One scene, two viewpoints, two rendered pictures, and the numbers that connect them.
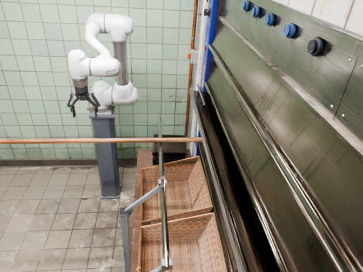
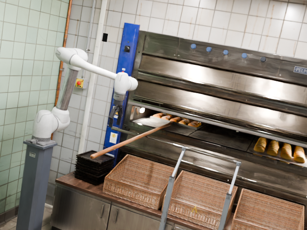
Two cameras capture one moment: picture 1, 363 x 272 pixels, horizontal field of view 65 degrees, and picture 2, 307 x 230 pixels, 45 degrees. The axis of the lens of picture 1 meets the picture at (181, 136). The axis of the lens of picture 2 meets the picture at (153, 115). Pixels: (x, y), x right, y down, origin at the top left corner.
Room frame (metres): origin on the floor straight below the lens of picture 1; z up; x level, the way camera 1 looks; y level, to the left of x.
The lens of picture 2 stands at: (0.04, 3.09, 1.96)
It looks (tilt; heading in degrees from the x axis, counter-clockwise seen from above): 10 degrees down; 296
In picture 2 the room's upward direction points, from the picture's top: 11 degrees clockwise
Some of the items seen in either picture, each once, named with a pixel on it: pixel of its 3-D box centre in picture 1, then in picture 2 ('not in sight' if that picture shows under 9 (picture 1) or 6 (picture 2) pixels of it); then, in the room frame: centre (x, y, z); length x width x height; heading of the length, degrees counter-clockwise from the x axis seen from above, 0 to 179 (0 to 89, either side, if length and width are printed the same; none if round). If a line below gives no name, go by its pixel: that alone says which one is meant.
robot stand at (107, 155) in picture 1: (107, 155); (33, 196); (2.21, 0.72, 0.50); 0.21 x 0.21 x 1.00; 8
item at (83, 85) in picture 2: (194, 56); (81, 82); (2.49, -0.06, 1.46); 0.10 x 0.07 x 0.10; 7
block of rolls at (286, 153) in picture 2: not in sight; (280, 148); (0.49, -0.82, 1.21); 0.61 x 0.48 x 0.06; 97
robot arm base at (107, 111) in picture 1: (100, 108); (39, 139); (2.21, 0.74, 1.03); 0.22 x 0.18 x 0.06; 98
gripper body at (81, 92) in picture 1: (81, 92); (117, 105); (1.57, 0.63, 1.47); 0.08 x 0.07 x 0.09; 97
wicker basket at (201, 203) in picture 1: (173, 192); (141, 180); (1.54, 0.03, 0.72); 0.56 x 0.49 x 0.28; 8
